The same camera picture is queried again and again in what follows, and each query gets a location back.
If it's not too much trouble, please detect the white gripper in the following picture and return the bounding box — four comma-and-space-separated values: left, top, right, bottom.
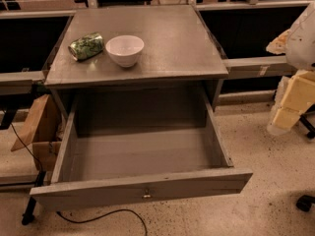
266, 29, 315, 136

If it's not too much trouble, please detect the grey top drawer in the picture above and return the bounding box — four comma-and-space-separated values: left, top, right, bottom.
29, 88, 254, 212

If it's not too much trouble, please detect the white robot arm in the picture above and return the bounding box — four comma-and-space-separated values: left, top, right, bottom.
266, 2, 315, 136

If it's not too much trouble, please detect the grey wooden drawer cabinet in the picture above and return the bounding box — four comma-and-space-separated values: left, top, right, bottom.
45, 5, 227, 128

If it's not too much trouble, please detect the brass drawer knob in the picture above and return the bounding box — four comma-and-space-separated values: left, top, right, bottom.
142, 189, 152, 200

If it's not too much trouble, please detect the white ceramic bowl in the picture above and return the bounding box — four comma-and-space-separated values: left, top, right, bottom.
105, 35, 145, 68

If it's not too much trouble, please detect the crushed green soda can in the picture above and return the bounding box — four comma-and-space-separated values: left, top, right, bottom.
68, 32, 104, 61

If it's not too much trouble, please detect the brown cardboard box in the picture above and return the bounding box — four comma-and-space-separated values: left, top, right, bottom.
11, 94, 62, 171

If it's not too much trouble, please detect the black tripod stand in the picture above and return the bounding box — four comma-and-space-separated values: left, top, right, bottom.
22, 171, 46, 226

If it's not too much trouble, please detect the black floor cable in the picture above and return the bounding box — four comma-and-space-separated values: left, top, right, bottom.
55, 208, 149, 236

